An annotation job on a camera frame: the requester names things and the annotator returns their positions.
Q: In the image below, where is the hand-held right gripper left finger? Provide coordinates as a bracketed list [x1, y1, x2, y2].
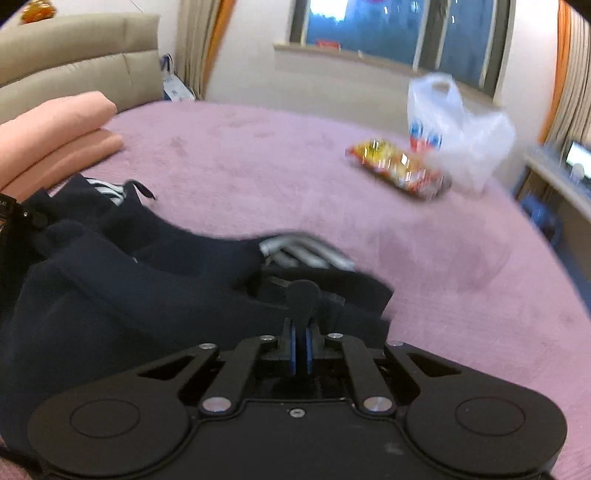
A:
[134, 319, 298, 414]

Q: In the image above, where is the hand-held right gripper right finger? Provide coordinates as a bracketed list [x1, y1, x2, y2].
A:
[305, 323, 462, 414]

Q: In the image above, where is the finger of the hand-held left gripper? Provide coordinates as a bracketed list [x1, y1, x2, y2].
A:
[0, 193, 49, 232]

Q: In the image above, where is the black hoodie with white stripes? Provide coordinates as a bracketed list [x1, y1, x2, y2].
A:
[0, 173, 395, 467]

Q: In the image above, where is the folded pink blanket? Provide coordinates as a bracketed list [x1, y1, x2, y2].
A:
[0, 91, 124, 201]

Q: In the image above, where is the beige bed headboard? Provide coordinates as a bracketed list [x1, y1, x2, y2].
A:
[0, 13, 164, 123]

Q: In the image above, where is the purple bed cover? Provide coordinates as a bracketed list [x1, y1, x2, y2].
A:
[0, 99, 591, 480]

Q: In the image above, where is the white and blue paper bag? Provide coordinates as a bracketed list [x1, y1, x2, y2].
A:
[161, 53, 197, 102]

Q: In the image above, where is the red and yellow snack packet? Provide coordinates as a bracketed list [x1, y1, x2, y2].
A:
[345, 137, 452, 200]

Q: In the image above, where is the orange plush toy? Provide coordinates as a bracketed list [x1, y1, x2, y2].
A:
[21, 0, 57, 20]

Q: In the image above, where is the beige and orange curtain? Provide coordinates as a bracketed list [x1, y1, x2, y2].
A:
[538, 2, 591, 145]
[178, 0, 236, 100]

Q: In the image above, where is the white plastic bag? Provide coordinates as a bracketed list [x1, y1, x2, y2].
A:
[406, 72, 517, 192]

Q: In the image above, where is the blue plastic stool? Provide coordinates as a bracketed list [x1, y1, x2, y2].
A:
[524, 194, 563, 244]

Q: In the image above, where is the white windowsill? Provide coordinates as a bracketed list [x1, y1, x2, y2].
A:
[273, 42, 504, 109]

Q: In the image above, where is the white desk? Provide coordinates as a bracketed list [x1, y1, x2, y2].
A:
[524, 148, 591, 215]

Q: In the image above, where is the dark framed window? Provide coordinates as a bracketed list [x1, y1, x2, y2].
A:
[288, 0, 515, 100]

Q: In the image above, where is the small tablet screen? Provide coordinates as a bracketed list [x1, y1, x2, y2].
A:
[566, 141, 591, 171]

